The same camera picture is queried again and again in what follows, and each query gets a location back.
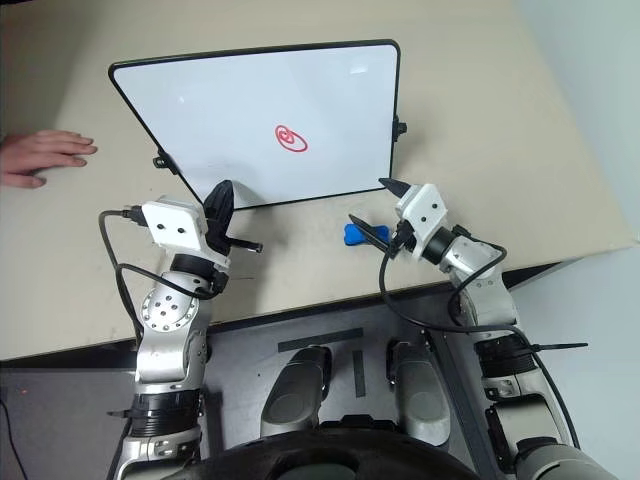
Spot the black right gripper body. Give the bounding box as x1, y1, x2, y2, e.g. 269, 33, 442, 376
386, 221, 417, 261

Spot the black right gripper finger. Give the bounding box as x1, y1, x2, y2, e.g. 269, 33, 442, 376
347, 213, 393, 252
377, 176, 413, 200

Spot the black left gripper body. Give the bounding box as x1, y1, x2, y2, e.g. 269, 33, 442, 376
204, 215, 234, 257

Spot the person's bare hand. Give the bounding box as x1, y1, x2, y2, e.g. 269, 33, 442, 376
0, 129, 98, 189

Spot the red marker scribble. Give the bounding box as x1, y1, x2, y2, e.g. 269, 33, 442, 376
274, 124, 310, 152

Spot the long dark grey tape strip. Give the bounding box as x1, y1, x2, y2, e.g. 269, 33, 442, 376
277, 327, 365, 354

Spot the short dark grey tape strip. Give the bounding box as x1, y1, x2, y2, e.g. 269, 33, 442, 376
351, 349, 367, 399

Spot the grey left robot foot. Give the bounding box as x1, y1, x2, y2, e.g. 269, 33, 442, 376
259, 345, 334, 442

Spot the grey robot foot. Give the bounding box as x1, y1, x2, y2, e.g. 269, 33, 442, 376
385, 340, 452, 447
259, 345, 334, 442

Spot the grey right robot foot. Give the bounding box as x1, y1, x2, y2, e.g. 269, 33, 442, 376
385, 340, 452, 447

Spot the dark rounded robot waist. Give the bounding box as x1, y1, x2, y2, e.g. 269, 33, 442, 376
197, 413, 482, 480

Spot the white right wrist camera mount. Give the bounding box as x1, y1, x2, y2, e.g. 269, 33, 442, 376
394, 183, 448, 261

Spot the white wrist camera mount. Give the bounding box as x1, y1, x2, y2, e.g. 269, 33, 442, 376
141, 196, 233, 269
394, 183, 448, 261

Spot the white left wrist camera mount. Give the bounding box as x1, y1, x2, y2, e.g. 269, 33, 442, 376
141, 196, 233, 269

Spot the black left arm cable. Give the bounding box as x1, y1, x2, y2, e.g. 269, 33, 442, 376
98, 203, 224, 346

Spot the white board with black frame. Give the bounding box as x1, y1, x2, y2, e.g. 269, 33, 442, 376
108, 38, 403, 214

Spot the thin black floor cable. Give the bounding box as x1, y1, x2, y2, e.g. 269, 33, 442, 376
0, 398, 24, 480

